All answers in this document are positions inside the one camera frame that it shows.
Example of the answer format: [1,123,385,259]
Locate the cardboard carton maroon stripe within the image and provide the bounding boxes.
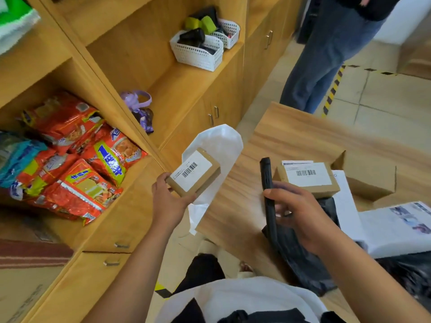
[0,205,75,323]

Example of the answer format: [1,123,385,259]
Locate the white plastic basket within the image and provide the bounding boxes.
[170,30,224,72]
[210,18,241,50]

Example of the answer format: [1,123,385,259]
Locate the green white towel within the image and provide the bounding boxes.
[0,0,41,56]

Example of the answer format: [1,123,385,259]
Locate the pile of red snack packets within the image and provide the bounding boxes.
[10,92,148,227]

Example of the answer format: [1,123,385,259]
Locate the person's right hand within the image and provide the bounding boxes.
[262,180,334,257]

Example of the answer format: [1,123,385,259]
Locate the person's left forearm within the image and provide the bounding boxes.
[82,225,186,323]

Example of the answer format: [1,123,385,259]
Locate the wooden drawer cabinet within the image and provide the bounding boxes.
[396,11,431,81]

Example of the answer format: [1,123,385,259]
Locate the black pouch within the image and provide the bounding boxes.
[177,28,206,48]

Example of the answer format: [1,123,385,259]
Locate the small labelled cardboard box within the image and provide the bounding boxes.
[274,161,341,200]
[166,147,221,198]

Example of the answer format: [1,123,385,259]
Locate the yellow wooden cabinet unit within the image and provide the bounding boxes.
[0,0,305,323]

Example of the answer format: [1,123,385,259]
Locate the purple plastic toy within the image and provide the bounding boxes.
[120,90,153,112]

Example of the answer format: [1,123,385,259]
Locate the short yellow black hazard tape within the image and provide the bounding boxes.
[154,281,173,299]

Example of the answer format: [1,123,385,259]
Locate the long yellow black hazard tape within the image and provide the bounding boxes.
[321,65,399,119]

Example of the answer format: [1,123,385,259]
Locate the person's right forearm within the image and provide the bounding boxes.
[315,228,431,323]

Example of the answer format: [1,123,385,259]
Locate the person's black trousers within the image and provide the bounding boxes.
[172,253,226,295]

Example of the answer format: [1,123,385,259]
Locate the teal snack packet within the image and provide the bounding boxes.
[0,131,48,189]

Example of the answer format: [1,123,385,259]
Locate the black chest strap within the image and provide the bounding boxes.
[217,307,312,323]

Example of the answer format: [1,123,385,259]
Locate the black fabric item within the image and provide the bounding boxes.
[190,5,220,24]

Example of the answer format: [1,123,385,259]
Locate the white woven sack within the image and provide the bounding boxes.
[181,123,244,236]

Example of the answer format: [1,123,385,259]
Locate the person's white slipper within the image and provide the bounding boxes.
[197,239,220,257]
[237,261,255,279]

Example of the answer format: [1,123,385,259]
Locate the black handheld scanner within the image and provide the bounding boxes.
[259,157,280,249]

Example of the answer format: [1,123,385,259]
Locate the person's left hand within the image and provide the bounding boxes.
[151,172,198,235]

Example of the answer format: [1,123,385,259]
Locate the plain cardboard box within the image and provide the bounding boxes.
[331,150,397,201]

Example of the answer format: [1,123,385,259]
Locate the person's white black shirt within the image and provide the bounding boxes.
[154,276,347,323]

